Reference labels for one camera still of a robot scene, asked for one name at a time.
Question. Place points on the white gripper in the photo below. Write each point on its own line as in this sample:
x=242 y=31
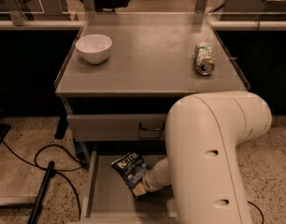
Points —
x=150 y=180

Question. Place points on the blue Kettle chip bag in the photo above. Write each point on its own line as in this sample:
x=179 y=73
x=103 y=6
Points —
x=131 y=167

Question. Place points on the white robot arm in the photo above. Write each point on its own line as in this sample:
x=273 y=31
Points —
x=201 y=134

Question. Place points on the open middle drawer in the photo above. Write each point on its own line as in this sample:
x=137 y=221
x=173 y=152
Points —
x=108 y=200

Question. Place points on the closed top drawer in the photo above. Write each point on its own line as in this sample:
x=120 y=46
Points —
x=115 y=127

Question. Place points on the grey drawer cabinet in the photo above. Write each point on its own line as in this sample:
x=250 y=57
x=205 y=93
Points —
x=148 y=70

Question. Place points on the black bar on floor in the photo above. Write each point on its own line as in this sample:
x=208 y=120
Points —
x=49 y=174

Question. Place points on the white ceramic bowl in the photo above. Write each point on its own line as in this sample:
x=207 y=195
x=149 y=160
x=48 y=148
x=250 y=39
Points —
x=94 y=48

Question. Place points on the crushed green soda can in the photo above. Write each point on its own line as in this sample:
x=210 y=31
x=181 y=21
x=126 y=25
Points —
x=204 y=59

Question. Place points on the black drawer handle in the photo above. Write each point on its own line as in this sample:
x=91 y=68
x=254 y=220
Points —
x=151 y=129

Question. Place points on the white horizontal rail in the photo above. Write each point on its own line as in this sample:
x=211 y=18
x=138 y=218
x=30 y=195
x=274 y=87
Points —
x=215 y=25

